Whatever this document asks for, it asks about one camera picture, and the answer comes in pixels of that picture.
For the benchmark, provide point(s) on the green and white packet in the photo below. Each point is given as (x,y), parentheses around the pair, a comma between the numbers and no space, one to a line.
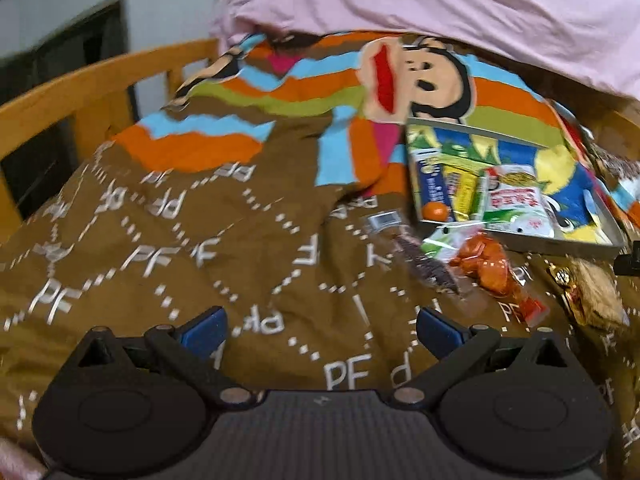
(437,245)

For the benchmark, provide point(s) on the clear packet of dark snack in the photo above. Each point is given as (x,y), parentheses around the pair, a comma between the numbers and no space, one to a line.
(425,265)

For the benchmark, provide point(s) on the long blue packet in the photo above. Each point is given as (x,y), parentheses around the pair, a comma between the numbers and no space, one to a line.
(434,185)

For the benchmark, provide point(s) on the orange tangerine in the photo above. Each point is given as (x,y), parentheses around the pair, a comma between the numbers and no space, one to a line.
(434,211)

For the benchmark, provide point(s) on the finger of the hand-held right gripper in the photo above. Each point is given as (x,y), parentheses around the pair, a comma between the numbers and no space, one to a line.
(631,262)

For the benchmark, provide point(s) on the white and red snack bag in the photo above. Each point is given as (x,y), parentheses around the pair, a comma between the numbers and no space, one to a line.
(520,200)

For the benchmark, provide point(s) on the orange snack packet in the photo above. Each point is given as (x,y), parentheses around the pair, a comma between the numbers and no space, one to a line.
(487,265)

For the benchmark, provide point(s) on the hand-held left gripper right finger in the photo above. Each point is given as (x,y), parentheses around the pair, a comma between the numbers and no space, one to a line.
(440,327)

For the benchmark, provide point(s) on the pink sheet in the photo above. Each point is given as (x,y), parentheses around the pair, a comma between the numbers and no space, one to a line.
(450,0)

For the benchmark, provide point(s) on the colourful cartoon tin tray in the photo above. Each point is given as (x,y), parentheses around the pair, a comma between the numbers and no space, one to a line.
(550,246)

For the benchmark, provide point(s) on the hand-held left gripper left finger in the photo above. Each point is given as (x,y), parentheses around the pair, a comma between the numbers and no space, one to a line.
(205,330)

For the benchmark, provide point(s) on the yellow snack bar packet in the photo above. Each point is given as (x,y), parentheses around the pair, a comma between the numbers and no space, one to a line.
(462,190)

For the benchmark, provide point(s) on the cartoon printed tray liner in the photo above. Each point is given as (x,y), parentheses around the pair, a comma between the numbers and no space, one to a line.
(565,180)

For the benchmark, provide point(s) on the pink fabric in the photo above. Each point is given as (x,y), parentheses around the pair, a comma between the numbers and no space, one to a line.
(17,462)

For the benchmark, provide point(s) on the printed blanket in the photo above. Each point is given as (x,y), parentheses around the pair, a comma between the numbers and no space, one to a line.
(200,210)

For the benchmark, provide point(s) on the gold snack packet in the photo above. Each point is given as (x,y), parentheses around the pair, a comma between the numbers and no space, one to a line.
(565,280)

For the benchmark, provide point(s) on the clear rice crisp packet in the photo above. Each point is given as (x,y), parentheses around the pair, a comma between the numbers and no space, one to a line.
(597,290)

